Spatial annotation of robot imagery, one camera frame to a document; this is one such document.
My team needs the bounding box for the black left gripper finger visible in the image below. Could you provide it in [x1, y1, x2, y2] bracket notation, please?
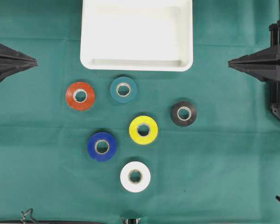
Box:
[0, 64, 38, 82]
[0, 43, 37, 64]

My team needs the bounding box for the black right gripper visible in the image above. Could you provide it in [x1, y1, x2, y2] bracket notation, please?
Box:
[228, 20, 280, 120]

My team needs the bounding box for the black tape roll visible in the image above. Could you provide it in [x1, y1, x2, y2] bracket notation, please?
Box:
[171, 101, 197, 127]

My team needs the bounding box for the teal tape roll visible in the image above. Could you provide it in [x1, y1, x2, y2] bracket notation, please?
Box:
[110, 77, 137, 104]

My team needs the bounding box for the red tape roll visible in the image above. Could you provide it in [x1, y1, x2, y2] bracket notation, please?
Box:
[65, 82, 96, 111]

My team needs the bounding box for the white plastic case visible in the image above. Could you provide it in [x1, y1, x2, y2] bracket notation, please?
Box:
[80, 0, 194, 72]

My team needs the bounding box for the blue tape roll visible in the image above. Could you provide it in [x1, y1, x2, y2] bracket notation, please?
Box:
[87, 132, 117, 162]

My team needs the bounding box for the yellow tape roll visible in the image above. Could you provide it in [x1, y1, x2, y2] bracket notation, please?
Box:
[129, 115, 159, 145]

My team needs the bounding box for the white tape roll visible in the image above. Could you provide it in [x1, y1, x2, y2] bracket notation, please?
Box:
[120, 161, 151, 193]

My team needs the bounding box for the metal wire clip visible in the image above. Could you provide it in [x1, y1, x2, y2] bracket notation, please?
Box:
[20, 208, 39, 224]

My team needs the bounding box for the metal bracket at edge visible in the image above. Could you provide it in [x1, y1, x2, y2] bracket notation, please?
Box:
[120, 217, 142, 224]

